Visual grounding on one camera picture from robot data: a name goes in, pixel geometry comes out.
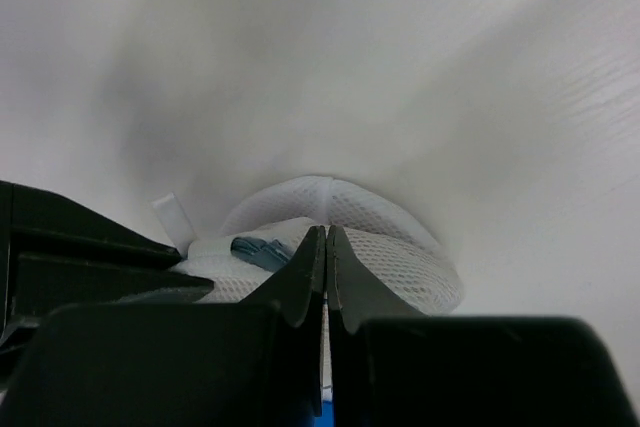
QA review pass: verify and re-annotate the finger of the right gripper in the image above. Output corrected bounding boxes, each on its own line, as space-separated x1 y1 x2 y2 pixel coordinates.
1 182 214 347

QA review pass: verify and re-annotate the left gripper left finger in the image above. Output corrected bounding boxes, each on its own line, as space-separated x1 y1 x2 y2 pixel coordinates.
1 227 326 426

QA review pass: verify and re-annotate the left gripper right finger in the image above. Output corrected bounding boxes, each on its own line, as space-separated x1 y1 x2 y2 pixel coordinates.
326 227 639 426

